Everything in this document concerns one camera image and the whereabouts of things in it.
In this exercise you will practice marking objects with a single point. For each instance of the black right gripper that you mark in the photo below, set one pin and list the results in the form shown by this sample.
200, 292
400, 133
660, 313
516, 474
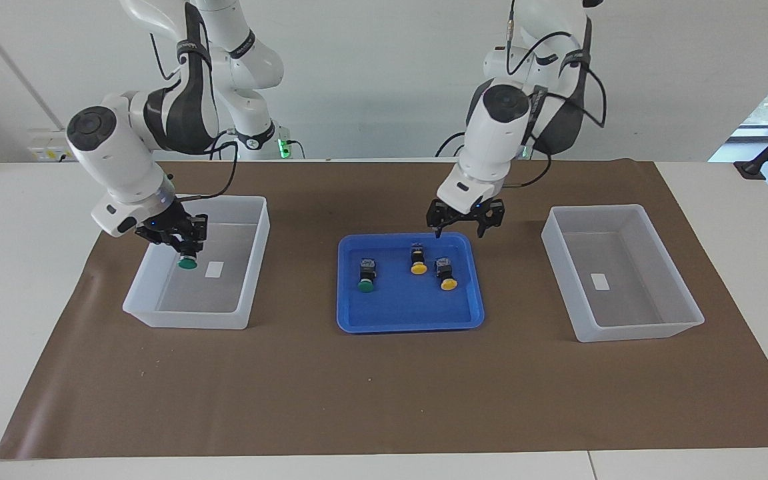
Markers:
170, 226

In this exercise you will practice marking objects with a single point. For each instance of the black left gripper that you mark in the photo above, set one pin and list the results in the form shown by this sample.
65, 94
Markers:
467, 212

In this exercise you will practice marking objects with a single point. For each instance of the green mushroom push button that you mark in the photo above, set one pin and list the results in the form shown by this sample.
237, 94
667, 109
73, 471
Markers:
365, 285
188, 263

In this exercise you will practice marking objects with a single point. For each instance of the yellow mushroom push button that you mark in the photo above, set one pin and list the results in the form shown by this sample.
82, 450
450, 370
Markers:
418, 268
448, 284

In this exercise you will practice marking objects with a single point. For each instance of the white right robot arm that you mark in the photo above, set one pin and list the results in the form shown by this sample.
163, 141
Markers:
110, 153

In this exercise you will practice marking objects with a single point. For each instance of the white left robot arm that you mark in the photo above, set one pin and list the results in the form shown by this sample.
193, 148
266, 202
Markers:
497, 140

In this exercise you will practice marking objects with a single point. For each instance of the white label sticker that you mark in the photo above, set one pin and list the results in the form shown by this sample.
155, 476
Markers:
600, 281
214, 269

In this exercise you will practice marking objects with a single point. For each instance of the translucent white plastic box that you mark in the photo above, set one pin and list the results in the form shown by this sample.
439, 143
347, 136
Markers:
190, 320
637, 331

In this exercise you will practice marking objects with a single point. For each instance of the blue plastic tray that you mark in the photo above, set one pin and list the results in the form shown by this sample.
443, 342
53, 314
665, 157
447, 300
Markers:
410, 310

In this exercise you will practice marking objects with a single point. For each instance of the green lit control unit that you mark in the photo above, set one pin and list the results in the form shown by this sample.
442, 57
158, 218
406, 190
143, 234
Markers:
284, 143

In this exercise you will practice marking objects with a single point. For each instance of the brown paper table mat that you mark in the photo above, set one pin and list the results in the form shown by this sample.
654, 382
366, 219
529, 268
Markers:
384, 386

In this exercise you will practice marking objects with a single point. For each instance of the white wall power socket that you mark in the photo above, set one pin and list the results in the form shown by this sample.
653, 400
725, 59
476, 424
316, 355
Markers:
50, 154

